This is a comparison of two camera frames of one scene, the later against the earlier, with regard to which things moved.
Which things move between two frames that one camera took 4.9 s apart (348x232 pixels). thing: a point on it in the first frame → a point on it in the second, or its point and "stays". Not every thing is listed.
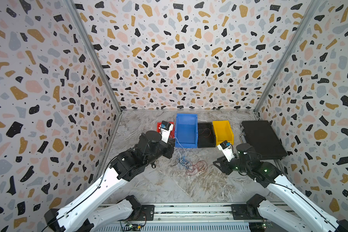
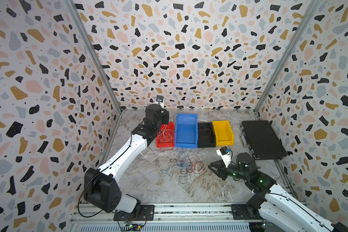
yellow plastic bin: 223,132 stays
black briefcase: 260,135 stays
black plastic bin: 206,137 stays
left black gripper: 170,146 → 166,116
